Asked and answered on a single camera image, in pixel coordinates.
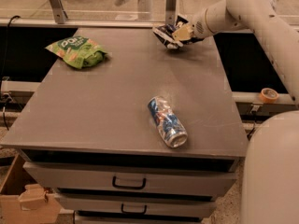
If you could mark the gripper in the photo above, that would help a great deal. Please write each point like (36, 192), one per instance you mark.
(198, 26)

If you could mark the blue Kettle chip bag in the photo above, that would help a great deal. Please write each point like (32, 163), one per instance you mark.
(164, 34)

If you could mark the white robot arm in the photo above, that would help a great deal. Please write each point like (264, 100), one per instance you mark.
(270, 189)

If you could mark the green rice chip bag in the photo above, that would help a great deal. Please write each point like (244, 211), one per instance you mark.
(78, 51)

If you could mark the crushed blue soda can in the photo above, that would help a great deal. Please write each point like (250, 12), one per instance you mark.
(167, 123)

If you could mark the orange tape roll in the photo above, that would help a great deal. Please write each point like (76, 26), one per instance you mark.
(268, 95)

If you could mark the grey drawer cabinet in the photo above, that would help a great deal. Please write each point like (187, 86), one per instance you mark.
(83, 127)

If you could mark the cardboard box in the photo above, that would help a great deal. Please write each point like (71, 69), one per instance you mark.
(23, 201)

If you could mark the middle metal bracket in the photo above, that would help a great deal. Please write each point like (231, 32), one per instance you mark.
(170, 11)

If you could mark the metal bracket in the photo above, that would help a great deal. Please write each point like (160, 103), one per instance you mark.
(58, 11)
(170, 11)

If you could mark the left metal bracket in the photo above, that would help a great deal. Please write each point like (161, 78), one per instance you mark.
(58, 11)

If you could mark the black top drawer handle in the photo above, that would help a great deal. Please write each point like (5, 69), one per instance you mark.
(128, 184)

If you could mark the black drawer handle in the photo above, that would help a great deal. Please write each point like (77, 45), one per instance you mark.
(128, 184)
(134, 209)

